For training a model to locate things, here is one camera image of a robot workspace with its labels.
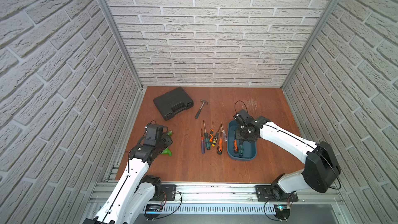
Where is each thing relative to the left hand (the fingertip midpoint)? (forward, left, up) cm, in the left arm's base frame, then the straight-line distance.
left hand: (170, 135), depth 80 cm
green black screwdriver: (-3, -39, -10) cm, 41 cm away
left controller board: (-32, +6, -14) cm, 35 cm away
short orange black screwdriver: (+6, -23, -10) cm, 26 cm away
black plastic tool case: (+28, +5, -8) cm, 29 cm away
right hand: (+2, -39, -5) cm, 39 cm away
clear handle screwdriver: (+7, -31, -11) cm, 33 cm away
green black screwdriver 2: (+3, -20, -10) cm, 22 cm away
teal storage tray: (-3, -45, -12) cm, 47 cm away
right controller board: (-33, -55, -13) cm, 65 cm away
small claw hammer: (+24, -15, -11) cm, 30 cm away
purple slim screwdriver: (-2, -17, -11) cm, 21 cm away
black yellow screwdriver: (+5, -25, -11) cm, 28 cm away
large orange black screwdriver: (-4, -27, -9) cm, 29 cm away
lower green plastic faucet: (-5, +3, -11) cm, 12 cm away
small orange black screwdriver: (-2, -36, -10) cm, 38 cm away
